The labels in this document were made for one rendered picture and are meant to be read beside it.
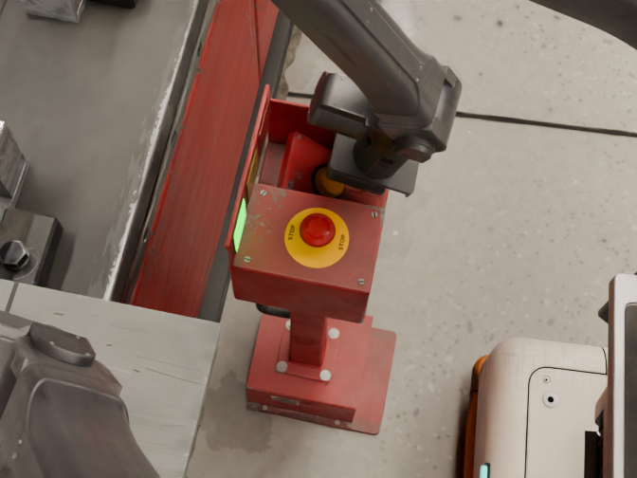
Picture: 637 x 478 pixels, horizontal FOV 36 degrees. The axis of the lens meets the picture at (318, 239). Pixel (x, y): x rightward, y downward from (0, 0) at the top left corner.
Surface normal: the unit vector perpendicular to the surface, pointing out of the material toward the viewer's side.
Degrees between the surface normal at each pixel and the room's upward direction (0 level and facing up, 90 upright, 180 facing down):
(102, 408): 63
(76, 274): 0
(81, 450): 68
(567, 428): 0
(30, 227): 0
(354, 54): 99
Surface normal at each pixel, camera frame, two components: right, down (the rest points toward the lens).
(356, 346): 0.09, -0.38
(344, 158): 0.29, -0.30
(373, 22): 0.85, 0.14
